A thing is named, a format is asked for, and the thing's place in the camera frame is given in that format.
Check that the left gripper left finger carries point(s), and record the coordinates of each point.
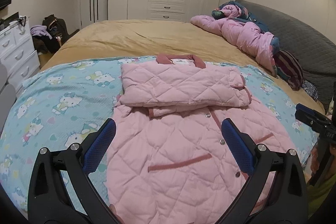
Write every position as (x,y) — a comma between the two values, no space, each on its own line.
(48,199)

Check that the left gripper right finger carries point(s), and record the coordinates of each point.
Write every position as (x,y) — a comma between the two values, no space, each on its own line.
(275,190)

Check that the pink quilted jacket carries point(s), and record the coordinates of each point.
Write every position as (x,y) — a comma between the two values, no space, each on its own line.
(169,162)

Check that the green sleeved right forearm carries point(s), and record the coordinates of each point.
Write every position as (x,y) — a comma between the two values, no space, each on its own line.
(317,194)

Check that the lavender clothes pile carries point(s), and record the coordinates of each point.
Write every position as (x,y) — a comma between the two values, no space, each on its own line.
(40,30)

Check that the right hand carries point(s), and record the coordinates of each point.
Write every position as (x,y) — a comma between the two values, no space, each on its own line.
(314,160)

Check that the left hand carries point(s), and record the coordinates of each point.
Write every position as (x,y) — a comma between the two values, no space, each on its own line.
(113,209)

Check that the grey padded headboard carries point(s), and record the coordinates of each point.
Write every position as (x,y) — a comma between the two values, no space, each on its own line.
(315,52)

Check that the Hello Kitty blue blanket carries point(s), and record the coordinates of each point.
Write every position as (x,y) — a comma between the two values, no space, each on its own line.
(65,103)

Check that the pink floral comforter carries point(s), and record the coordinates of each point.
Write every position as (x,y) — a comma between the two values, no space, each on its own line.
(242,29)

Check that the white drawer dresser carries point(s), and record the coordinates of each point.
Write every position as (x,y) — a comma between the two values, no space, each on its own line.
(18,53)

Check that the tan bed sheet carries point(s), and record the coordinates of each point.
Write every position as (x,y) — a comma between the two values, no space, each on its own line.
(133,38)

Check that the black bag on floor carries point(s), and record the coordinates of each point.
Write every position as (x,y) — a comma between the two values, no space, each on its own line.
(57,29)

